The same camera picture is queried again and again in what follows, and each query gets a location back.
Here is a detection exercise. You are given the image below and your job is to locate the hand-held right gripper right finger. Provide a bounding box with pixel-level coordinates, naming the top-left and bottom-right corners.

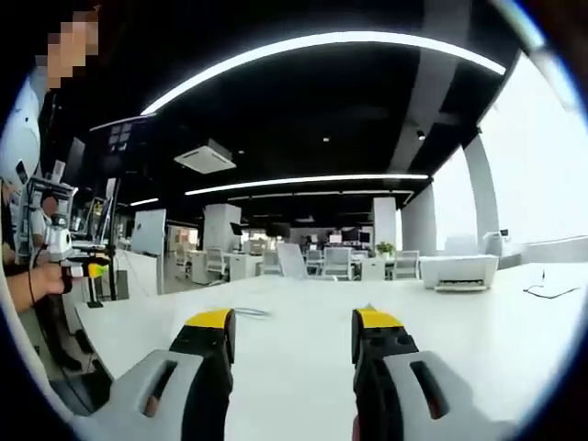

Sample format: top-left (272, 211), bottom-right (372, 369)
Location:
top-left (351, 306), bottom-right (521, 441)

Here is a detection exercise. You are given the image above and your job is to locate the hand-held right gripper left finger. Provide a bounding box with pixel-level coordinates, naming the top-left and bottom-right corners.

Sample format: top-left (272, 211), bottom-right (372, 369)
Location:
top-left (73, 307), bottom-right (238, 441)

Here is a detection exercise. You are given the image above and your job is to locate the white power strip cable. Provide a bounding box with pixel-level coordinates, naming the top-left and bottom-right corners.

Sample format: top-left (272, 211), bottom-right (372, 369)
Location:
top-left (232, 305), bottom-right (274, 320)

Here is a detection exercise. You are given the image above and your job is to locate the white ceiling light strip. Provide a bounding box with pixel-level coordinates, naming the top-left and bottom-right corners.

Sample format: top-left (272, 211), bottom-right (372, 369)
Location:
top-left (139, 30), bottom-right (507, 117)
top-left (183, 173), bottom-right (431, 197)

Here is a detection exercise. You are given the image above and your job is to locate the person's left hand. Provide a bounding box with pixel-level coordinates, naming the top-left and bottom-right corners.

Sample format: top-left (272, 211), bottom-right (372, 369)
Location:
top-left (25, 264), bottom-right (66, 307)

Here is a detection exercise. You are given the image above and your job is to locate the black monitor stand pole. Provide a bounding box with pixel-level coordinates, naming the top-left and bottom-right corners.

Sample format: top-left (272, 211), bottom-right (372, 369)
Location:
top-left (106, 177), bottom-right (122, 303)

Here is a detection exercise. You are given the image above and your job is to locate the white desk partition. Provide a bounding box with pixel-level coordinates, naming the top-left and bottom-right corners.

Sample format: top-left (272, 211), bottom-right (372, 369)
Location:
top-left (114, 247), bottom-right (167, 299)

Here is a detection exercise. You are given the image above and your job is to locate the white whiteboard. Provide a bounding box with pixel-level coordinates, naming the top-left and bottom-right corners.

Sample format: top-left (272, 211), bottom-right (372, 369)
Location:
top-left (132, 209), bottom-right (168, 257)

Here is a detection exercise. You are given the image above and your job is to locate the white chest-worn device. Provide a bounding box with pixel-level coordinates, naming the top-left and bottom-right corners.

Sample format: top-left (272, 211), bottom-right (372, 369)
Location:
top-left (11, 158), bottom-right (34, 187)

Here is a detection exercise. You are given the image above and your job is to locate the large black monitor screen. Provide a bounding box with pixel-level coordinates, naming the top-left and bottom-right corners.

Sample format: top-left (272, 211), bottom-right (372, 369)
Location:
top-left (88, 115), bottom-right (157, 178)

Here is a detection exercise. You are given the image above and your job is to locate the person's white shirt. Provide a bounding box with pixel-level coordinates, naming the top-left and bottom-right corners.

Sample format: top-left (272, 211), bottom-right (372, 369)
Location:
top-left (0, 75), bottom-right (51, 192)

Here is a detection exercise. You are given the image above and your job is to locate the white printer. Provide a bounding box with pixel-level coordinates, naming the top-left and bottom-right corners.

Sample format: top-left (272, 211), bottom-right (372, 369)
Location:
top-left (418, 253), bottom-right (501, 294)

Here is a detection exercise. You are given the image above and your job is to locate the white ceiling air conditioner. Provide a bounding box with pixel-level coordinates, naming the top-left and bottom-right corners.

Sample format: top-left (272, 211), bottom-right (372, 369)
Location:
top-left (173, 139), bottom-right (238, 175)

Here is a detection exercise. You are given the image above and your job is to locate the white floor-standing machine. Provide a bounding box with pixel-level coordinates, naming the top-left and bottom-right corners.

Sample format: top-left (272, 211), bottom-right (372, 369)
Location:
top-left (481, 227), bottom-right (512, 256)

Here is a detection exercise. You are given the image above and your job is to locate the row of grey office chairs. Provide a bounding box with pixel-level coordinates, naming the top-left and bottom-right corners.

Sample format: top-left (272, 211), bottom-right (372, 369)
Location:
top-left (174, 244), bottom-right (422, 283)

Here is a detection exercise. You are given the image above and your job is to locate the white chair backrest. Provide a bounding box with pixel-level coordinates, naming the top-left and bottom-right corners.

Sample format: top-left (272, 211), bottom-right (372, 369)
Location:
top-left (275, 242), bottom-right (311, 278)

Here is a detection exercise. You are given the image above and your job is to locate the large bright window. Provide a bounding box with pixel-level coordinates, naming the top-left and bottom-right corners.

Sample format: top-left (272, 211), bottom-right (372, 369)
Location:
top-left (431, 50), bottom-right (588, 258)

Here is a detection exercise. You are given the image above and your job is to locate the thin black device cable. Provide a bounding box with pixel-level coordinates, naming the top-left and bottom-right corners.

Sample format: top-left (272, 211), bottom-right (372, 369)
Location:
top-left (26, 238), bottom-right (51, 310)

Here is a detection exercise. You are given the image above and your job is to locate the black cable on table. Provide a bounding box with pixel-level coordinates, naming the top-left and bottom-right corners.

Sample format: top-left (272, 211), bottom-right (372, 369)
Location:
top-left (523, 269), bottom-right (582, 300)

